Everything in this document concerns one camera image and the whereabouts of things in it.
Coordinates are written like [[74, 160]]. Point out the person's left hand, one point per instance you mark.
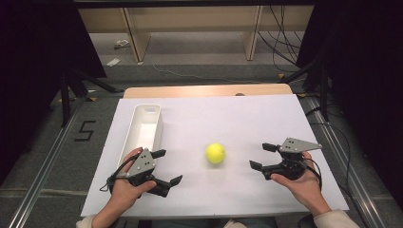
[[125, 193]]

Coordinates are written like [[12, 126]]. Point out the black metal stand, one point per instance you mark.
[[323, 95], [65, 98]]

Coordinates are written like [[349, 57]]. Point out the white paper strip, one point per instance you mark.
[[113, 62]]

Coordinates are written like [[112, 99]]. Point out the light wooden desk frame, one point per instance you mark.
[[136, 38]]

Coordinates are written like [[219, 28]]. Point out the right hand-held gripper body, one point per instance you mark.
[[293, 158]]

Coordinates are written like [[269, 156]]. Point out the light wooden table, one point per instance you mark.
[[190, 91]]

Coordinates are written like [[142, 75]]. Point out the dark table grommet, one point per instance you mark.
[[239, 94]]

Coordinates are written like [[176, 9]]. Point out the metal floor rail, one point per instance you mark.
[[41, 180], [367, 209]]

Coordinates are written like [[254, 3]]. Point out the yellow floor tape piece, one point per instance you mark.
[[281, 76], [301, 94]]

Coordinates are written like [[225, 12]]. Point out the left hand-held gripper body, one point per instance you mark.
[[142, 164]]

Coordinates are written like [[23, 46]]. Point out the small white floor device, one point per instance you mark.
[[122, 43]]

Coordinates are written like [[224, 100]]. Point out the white plastic bin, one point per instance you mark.
[[142, 133]]

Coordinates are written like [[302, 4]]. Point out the yellow tennis ball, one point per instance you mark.
[[215, 153]]

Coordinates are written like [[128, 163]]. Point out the person's right hand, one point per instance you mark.
[[304, 188]]

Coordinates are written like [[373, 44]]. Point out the black curtain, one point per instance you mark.
[[31, 63], [364, 63]]

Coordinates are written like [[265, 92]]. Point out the white board sheet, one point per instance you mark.
[[253, 126]]

